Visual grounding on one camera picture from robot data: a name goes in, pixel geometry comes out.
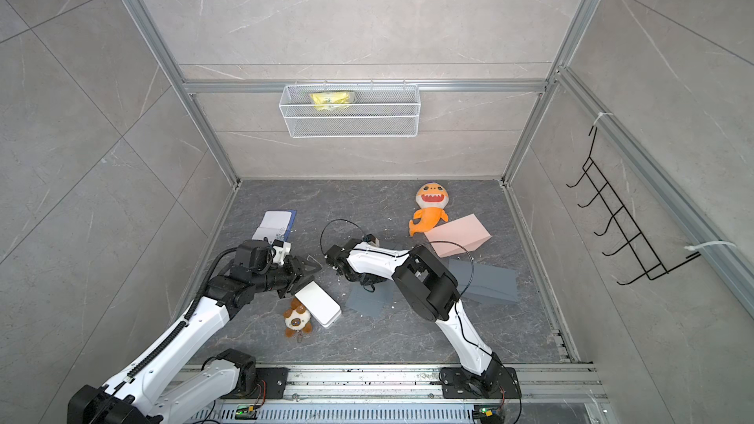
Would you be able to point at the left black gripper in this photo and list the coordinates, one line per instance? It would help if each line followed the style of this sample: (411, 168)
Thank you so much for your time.
(295, 269)

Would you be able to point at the white blue bordered letter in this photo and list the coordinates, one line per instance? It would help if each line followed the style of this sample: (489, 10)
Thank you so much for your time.
(275, 226)

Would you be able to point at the grey envelope front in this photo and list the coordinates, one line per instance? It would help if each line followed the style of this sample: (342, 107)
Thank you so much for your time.
(486, 284)

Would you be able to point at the grey envelope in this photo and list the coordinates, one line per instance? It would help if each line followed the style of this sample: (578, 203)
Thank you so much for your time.
(486, 284)
(372, 300)

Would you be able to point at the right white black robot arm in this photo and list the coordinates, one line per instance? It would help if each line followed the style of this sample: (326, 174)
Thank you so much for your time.
(432, 292)

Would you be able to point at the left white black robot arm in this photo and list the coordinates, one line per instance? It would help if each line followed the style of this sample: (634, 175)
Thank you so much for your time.
(177, 330)

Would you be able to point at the grey envelope under pink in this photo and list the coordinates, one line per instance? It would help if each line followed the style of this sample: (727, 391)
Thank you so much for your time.
(372, 300)

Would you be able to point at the white rectangular box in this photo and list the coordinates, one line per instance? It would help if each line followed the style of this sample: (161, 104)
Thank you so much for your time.
(322, 307)

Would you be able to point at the brown white dog plush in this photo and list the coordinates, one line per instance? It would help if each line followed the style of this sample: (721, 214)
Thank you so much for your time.
(297, 319)

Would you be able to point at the orange shark plush toy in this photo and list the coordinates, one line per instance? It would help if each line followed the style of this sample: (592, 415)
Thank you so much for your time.
(431, 198)

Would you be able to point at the yellow packet in basket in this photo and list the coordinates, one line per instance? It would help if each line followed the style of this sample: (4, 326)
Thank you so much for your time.
(332, 100)

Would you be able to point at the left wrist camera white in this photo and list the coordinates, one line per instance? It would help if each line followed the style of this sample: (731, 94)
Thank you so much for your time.
(281, 250)

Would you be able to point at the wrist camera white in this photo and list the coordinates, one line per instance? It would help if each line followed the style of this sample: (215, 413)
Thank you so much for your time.
(371, 240)
(281, 250)

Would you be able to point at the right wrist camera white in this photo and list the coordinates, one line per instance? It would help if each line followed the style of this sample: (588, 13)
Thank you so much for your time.
(371, 240)

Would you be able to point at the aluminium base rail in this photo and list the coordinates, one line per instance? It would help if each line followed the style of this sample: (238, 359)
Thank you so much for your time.
(395, 393)

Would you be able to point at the white wire mesh basket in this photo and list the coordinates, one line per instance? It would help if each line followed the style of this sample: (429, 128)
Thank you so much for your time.
(380, 110)

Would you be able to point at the black wire hook rack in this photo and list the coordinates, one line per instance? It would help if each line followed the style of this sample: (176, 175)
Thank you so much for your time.
(622, 221)

